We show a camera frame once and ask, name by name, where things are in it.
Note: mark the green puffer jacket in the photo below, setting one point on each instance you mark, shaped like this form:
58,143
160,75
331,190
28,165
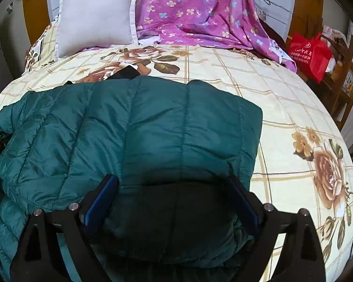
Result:
153,129

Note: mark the red shopping bag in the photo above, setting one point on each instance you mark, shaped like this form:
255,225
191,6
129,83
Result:
310,55

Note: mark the wooden headboard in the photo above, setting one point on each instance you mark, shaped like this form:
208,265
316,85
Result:
35,14

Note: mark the white pillow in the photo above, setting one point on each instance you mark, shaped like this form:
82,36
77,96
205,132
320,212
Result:
97,17

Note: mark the wooden chair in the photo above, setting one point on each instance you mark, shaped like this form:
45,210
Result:
339,94

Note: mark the floral checked bed sheet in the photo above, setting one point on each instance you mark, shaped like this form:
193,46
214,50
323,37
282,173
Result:
282,108

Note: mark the pink floral blanket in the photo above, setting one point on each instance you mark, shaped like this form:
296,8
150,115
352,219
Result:
200,11

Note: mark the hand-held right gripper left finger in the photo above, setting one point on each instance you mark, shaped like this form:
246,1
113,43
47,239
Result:
101,202

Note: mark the grey wardrobe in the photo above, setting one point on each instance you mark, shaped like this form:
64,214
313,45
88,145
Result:
6,50

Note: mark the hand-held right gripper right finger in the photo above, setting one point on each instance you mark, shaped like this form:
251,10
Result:
244,202

